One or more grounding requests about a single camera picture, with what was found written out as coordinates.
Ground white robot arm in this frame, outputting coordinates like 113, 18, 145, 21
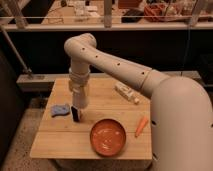
64, 33, 213, 171

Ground black eraser block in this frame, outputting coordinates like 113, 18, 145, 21
71, 106, 80, 122

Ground blue sponge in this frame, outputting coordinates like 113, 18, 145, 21
51, 104, 70, 117

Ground white rectangular box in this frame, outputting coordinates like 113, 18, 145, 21
114, 82, 140, 104

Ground grey metal ledge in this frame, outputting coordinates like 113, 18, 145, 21
16, 71, 213, 92

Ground wooden table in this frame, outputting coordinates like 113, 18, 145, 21
30, 77, 152, 160

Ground orange plate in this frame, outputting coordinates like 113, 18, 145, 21
90, 119, 126, 157

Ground diagonal metal pole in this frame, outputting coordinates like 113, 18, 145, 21
0, 26, 33, 78

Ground orange toy carrot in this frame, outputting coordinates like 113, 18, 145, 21
135, 117, 148, 137

